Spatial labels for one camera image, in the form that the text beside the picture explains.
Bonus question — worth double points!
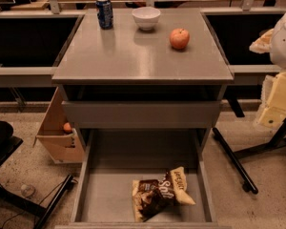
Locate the brown chip bag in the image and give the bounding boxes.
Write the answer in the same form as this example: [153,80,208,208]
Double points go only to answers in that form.
[132,166,195,222]

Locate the red apple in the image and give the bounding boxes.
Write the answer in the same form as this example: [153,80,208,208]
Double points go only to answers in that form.
[170,29,190,50]

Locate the black chair base left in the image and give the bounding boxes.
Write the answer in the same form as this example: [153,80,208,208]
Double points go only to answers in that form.
[0,113,80,229]

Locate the blue soda can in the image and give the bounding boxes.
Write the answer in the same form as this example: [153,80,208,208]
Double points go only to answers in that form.
[95,0,113,30]

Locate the grey drawer cabinet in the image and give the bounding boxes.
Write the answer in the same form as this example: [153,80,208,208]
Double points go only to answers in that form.
[51,7,235,229]

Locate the cardboard box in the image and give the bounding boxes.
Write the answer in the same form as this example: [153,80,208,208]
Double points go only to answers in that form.
[36,89,84,163]

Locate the closed grey top drawer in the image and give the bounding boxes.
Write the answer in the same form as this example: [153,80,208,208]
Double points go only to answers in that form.
[62,101,220,129]

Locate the orange fruit in box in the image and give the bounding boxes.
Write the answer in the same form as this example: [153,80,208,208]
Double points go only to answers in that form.
[63,122,72,134]

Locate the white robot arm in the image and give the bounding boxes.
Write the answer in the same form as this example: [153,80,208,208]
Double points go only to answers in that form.
[270,12,286,69]

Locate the open grey middle drawer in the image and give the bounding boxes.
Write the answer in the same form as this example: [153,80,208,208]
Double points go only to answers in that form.
[55,130,231,229]

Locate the white ceramic bowl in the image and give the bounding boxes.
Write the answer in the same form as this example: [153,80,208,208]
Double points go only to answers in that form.
[132,7,161,31]

